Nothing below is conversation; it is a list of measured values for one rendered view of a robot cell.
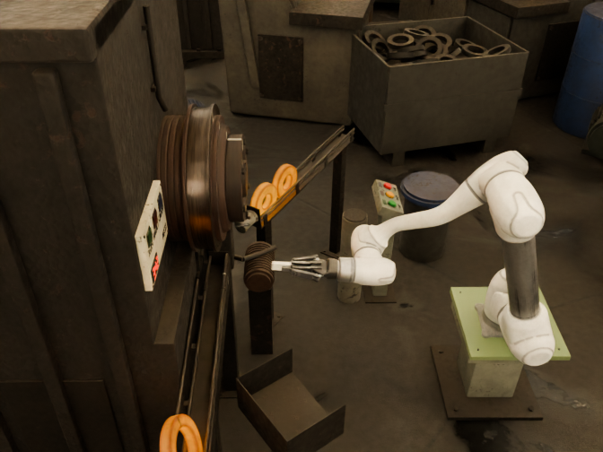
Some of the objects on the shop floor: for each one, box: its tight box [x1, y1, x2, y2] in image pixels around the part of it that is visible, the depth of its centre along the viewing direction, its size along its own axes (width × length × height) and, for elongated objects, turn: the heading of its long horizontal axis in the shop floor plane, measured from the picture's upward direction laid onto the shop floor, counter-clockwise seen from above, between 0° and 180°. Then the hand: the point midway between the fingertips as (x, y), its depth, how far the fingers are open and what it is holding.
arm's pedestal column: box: [430, 343, 544, 421], centre depth 255 cm, size 40×40×31 cm
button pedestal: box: [363, 179, 404, 303], centre depth 294 cm, size 16×24×62 cm, turn 1°
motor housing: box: [243, 241, 275, 354], centre depth 267 cm, size 13×22×54 cm, turn 1°
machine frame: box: [0, 0, 208, 452], centre depth 203 cm, size 73×108×176 cm
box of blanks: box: [347, 16, 529, 167], centre depth 434 cm, size 103×83×77 cm
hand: (281, 265), depth 213 cm, fingers closed
